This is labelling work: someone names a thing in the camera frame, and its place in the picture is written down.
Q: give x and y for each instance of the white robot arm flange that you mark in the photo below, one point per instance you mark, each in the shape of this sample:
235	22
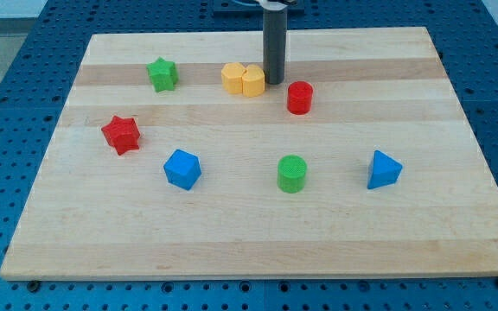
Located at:
276	5

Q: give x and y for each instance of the green cylinder block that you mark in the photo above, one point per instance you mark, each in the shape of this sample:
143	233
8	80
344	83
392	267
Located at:
291	176

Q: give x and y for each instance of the blue cube block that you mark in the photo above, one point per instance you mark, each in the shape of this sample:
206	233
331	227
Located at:
182	169

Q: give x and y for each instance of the wooden board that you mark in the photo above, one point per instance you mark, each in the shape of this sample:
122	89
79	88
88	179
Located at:
94	215

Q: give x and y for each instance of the yellow heart block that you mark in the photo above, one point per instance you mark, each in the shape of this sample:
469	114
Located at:
253	81

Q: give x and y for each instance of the red cylinder block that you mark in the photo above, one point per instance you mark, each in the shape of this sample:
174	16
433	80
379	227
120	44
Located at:
299	98

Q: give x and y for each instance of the yellow hexagon block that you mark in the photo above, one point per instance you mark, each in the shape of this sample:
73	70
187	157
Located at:
231	77

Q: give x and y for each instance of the green star block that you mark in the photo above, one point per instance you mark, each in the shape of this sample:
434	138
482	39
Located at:
162	74

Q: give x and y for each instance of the red star block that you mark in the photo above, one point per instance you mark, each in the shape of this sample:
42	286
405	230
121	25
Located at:
122	134

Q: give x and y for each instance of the blue triangle block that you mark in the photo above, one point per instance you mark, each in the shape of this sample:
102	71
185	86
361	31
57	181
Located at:
383	170

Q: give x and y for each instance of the dark grey cylindrical pointer tool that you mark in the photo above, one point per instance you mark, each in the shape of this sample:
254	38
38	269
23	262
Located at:
274	45

